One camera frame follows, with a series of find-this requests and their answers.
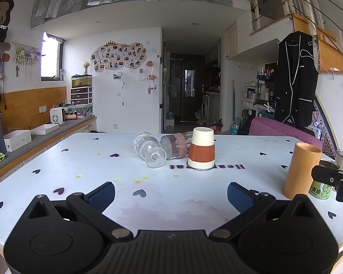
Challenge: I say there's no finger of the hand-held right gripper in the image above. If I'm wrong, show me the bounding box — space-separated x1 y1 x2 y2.
311 165 343 203

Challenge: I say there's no cloud-shaped photo board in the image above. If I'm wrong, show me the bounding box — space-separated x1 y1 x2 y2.
90 40 147 72

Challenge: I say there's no purple chair back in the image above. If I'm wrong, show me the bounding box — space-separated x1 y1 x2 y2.
249 116 324 150

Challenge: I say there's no bamboo wooden cup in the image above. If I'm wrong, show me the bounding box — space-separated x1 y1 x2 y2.
282 142 322 201

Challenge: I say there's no green tin can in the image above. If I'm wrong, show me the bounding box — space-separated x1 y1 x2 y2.
308 160 341 200

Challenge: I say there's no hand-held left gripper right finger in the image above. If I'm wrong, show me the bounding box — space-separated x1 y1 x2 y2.
210 182 317 239

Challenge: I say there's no small drawer unit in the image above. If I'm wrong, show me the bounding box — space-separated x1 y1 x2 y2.
70 87 93 106

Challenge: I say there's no black jacket with white trim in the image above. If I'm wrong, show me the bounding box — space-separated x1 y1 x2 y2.
274 32 320 128

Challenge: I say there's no clear glass goblet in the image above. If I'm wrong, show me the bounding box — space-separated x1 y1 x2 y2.
133 131 167 169

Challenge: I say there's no macrame wall hanging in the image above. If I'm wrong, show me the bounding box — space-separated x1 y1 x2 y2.
11 41 42 81

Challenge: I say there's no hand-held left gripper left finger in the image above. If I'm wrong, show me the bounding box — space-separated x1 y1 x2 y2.
27 182 134 239

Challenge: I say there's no glass fish tank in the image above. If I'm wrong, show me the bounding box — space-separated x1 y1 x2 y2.
71 74 93 89

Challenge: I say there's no rack with bottles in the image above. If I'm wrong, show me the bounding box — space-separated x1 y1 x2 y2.
242 68 277 112

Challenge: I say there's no white cardboard box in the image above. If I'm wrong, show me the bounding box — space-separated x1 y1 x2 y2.
3 130 32 152

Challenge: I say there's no white small appliance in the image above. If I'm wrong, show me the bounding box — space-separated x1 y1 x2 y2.
49 108 66 125

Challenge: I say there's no flat white box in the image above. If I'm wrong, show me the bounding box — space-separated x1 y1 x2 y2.
30 124 60 135

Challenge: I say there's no white and orange cup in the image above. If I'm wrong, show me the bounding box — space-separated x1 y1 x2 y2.
188 127 216 171

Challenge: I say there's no washing machine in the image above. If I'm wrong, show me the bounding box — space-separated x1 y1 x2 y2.
201 94 220 121

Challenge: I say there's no brown striped glass cup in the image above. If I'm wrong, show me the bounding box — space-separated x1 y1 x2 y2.
160 131 193 160

